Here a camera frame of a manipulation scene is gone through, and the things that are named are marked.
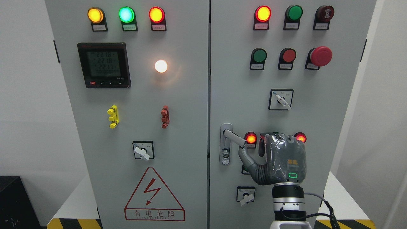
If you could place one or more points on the left door rotary switch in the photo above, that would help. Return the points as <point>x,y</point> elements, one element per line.
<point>143,150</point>

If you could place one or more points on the lower white rotary switch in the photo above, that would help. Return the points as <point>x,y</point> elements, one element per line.
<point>245,194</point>

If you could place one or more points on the green push button lower left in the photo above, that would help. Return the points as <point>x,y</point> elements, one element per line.
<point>244,171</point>

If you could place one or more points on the red emergency stop button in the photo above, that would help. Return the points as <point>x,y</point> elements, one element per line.
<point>318,57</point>

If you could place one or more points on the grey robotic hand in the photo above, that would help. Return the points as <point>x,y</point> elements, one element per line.
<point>285,160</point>

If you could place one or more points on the grey cabinet door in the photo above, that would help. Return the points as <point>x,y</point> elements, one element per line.
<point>180,149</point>
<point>240,96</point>

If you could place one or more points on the green push button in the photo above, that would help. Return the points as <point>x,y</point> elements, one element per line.
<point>258,59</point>
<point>244,171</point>

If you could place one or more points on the black digital power meter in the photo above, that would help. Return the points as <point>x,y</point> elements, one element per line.
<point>104,65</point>

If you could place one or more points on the white lit indicator lamp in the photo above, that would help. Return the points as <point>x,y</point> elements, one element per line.
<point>161,66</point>

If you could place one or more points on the black box bottom left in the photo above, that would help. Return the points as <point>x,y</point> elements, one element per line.
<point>16,211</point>

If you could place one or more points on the yellow indicator light top left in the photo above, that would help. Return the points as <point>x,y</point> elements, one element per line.
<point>97,19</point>

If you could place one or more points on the green push button upper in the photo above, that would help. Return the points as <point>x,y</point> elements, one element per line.
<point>258,59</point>

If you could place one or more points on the upper right rotary switch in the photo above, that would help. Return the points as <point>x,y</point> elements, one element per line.
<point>280,99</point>

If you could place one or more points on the red lit light right top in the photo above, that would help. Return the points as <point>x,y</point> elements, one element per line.
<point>262,18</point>

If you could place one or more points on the red lit indicator light left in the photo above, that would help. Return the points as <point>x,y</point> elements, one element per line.
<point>157,18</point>

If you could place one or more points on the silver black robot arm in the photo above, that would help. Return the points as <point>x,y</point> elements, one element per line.
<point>289,206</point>

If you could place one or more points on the red push button upper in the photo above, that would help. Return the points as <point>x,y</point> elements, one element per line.
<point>286,59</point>

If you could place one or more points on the red electric danger warning sticker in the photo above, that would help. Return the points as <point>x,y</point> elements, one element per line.
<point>153,200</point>

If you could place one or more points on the red terminal connector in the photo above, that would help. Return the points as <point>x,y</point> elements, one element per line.
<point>165,117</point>

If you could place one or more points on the silver door handle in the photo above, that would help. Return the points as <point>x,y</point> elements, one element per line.
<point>227,137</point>

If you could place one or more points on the white platform with hazard stripes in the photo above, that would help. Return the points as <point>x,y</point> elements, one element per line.
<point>80,212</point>

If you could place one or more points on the red lit light middle right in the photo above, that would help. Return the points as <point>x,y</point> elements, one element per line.
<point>300,136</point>

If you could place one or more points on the grey right cabinet door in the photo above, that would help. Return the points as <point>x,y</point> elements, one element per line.
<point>240,96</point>

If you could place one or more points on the red lit light middle left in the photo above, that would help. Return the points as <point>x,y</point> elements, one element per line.
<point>251,139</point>

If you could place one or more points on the yellow terminal connector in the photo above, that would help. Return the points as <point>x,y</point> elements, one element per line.
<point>113,116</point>

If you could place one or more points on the grey left cabinet door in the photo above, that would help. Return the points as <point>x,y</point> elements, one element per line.
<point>180,149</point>

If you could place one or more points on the green light right top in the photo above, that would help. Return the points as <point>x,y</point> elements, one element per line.
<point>293,15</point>

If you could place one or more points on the green lit indicator light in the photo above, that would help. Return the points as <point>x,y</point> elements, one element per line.
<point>128,19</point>

